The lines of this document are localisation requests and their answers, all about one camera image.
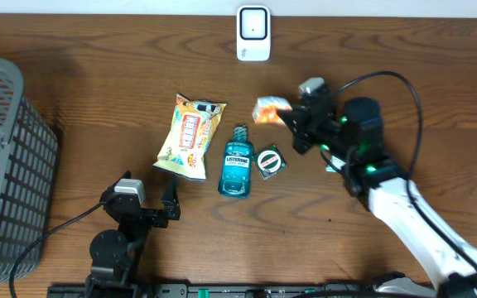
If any small orange box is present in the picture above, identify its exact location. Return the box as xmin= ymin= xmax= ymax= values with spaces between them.
xmin=252 ymin=96 xmax=292 ymax=125

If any teal white packet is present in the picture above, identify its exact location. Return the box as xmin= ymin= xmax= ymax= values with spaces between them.
xmin=325 ymin=156 xmax=345 ymax=172

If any grey plastic mesh basket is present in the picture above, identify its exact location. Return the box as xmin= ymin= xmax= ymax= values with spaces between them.
xmin=0 ymin=58 xmax=60 ymax=283

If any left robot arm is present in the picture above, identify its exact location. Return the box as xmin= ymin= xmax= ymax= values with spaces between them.
xmin=84 ymin=171 xmax=181 ymax=297

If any black left camera cable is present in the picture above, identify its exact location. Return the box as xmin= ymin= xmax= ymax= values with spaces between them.
xmin=8 ymin=201 xmax=105 ymax=298

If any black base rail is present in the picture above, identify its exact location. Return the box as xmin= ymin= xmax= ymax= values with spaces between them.
xmin=46 ymin=283 xmax=434 ymax=298

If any yellow snack bag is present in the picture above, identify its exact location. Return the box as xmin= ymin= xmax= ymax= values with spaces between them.
xmin=152 ymin=94 xmax=227 ymax=181

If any black right camera cable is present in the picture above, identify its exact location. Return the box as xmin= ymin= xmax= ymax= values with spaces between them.
xmin=331 ymin=70 xmax=477 ymax=295

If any white barcode scanner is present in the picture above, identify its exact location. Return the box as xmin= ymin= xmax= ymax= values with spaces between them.
xmin=236 ymin=5 xmax=272 ymax=62

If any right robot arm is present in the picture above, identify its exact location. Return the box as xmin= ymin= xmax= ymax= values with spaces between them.
xmin=278 ymin=78 xmax=477 ymax=297

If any teal mouthwash bottle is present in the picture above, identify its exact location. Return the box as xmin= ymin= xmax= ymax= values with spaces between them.
xmin=218 ymin=125 xmax=253 ymax=199

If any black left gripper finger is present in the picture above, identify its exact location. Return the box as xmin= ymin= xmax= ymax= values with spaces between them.
xmin=161 ymin=175 xmax=181 ymax=220
xmin=113 ymin=171 xmax=132 ymax=185

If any black camera cable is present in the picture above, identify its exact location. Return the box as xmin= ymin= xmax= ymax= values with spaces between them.
xmin=8 ymin=201 xmax=105 ymax=298
xmin=331 ymin=70 xmax=477 ymax=295

